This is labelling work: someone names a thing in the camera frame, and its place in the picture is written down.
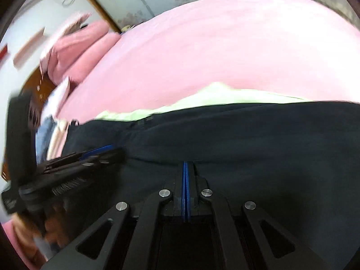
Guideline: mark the floral wardrobe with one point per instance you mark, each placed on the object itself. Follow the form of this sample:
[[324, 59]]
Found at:
[[146, 0]]

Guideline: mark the person's left hand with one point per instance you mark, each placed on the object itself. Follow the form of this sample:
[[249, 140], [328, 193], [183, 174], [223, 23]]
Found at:
[[56, 230]]

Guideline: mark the green and black jacket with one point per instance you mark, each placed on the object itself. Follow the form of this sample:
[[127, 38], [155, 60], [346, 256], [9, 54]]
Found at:
[[253, 146]]

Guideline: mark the white printed pillow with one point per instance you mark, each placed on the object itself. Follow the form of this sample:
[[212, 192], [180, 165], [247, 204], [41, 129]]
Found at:
[[60, 95]]

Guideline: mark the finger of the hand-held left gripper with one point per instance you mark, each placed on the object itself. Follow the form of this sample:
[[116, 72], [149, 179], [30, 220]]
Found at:
[[95, 151], [107, 159]]

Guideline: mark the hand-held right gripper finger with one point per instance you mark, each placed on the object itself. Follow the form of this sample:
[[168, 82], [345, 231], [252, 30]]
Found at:
[[189, 191], [184, 191]]

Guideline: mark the folded blue jeans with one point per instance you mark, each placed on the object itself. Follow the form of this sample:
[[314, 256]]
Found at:
[[45, 135]]

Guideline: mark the folded pink quilt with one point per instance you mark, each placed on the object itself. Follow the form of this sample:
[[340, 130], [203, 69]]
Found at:
[[76, 53]]

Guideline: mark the red wall strip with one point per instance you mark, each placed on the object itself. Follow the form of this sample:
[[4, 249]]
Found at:
[[2, 52]]

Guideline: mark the pink wall strip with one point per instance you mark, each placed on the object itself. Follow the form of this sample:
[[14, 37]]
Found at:
[[28, 47]]

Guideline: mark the folded white garment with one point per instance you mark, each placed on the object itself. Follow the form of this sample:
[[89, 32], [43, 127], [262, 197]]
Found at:
[[58, 140]]

